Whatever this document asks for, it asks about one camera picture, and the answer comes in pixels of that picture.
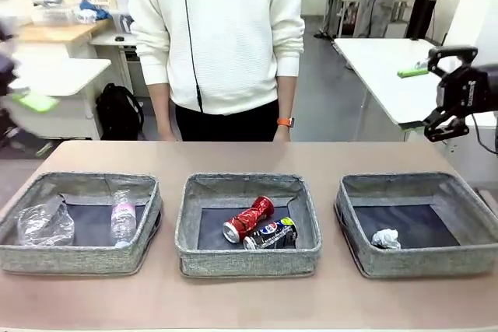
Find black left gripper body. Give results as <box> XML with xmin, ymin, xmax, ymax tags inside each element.
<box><xmin>0</xmin><ymin>23</ymin><xmax>19</xmax><ymax>96</ymax></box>

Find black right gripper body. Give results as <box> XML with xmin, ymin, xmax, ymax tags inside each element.
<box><xmin>435</xmin><ymin>64</ymin><xmax>498</xmax><ymax>117</ymax></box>

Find clear plastic bag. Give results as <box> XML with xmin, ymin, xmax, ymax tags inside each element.
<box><xmin>17</xmin><ymin>196</ymin><xmax>75</xmax><ymax>247</ymax></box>

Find white paper ball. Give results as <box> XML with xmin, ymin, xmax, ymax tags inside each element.
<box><xmin>370</xmin><ymin>229</ymin><xmax>402</xmax><ymax>250</ymax></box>

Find clear bottle pink label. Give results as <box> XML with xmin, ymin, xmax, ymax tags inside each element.
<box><xmin>110</xmin><ymin>190</ymin><xmax>137</xmax><ymax>248</ymax></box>

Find black Pepsi can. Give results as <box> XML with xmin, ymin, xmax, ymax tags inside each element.
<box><xmin>243</xmin><ymin>217</ymin><xmax>297</xmax><ymax>250</ymax></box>

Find crushed red soda can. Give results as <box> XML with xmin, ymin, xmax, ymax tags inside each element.
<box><xmin>222</xmin><ymin>195</ymin><xmax>275</xmax><ymax>243</ymax></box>

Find person's right forearm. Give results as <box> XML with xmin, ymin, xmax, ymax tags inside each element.
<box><xmin>147</xmin><ymin>82</ymin><xmax>172</xmax><ymax>133</ymax></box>

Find person's left forearm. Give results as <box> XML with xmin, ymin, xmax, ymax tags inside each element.
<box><xmin>276</xmin><ymin>74</ymin><xmax>299</xmax><ymax>119</ymax></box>

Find small white desk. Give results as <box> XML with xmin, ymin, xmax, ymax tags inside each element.
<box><xmin>7</xmin><ymin>58</ymin><xmax>113</xmax><ymax>141</ymax></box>

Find wooden top workbench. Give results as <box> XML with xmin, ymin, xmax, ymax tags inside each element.
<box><xmin>17</xmin><ymin>19</ymin><xmax>114</xmax><ymax>59</ymax></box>

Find white storage box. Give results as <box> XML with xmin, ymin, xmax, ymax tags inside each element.
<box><xmin>0</xmin><ymin>0</ymin><xmax>34</xmax><ymax>26</ymax></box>

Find clear mesh plastic basket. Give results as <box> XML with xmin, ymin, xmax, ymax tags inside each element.
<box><xmin>33</xmin><ymin>4</ymin><xmax>79</xmax><ymax>26</ymax></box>

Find large white table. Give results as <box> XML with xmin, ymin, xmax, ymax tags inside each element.
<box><xmin>333</xmin><ymin>38</ymin><xmax>498</xmax><ymax>142</ymax></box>

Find black backpack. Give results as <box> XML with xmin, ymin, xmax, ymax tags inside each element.
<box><xmin>95</xmin><ymin>82</ymin><xmax>145</xmax><ymax>141</ymax></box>

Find white desk with shelf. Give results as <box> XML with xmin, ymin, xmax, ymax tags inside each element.
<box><xmin>89</xmin><ymin>30</ymin><xmax>151</xmax><ymax>96</ymax></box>

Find blue cloth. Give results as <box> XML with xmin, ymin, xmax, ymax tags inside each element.
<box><xmin>79</xmin><ymin>0</ymin><xmax>113</xmax><ymax>21</ymax></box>

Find clear storage bin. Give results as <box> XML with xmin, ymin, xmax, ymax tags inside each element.
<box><xmin>111</xmin><ymin>12</ymin><xmax>134</xmax><ymax>34</ymax></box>

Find grey fabric basket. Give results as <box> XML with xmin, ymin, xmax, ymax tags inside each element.
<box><xmin>0</xmin><ymin>171</ymin><xmax>163</xmax><ymax>277</ymax></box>
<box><xmin>335</xmin><ymin>172</ymin><xmax>498</xmax><ymax>279</ymax></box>
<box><xmin>174</xmin><ymin>173</ymin><xmax>324</xmax><ymax>279</ymax></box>

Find black trousers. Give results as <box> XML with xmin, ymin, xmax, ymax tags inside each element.
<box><xmin>174</xmin><ymin>99</ymin><xmax>280</xmax><ymax>142</ymax></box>

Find white knit sweater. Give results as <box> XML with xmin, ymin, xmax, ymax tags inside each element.
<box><xmin>127</xmin><ymin>0</ymin><xmax>305</xmax><ymax>115</ymax></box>

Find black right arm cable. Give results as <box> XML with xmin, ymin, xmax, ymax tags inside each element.
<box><xmin>471</xmin><ymin>113</ymin><xmax>498</xmax><ymax>154</ymax></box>

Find black cord on sweater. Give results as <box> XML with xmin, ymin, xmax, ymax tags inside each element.
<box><xmin>177</xmin><ymin>0</ymin><xmax>203</xmax><ymax>114</ymax></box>

